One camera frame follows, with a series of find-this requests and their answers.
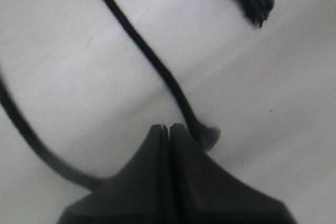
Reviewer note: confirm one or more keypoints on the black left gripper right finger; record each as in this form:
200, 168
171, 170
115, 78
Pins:
206, 193

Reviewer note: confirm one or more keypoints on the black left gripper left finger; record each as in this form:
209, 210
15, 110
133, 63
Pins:
133, 195

